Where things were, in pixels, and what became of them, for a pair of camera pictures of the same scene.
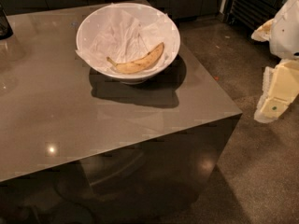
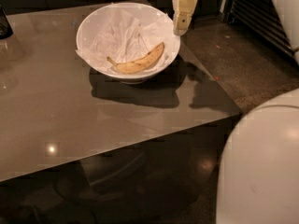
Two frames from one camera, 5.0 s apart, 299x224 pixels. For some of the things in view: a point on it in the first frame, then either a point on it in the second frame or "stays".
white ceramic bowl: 131,42 stays
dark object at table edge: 6,30 stays
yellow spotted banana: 142,63 stays
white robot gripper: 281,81 → 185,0
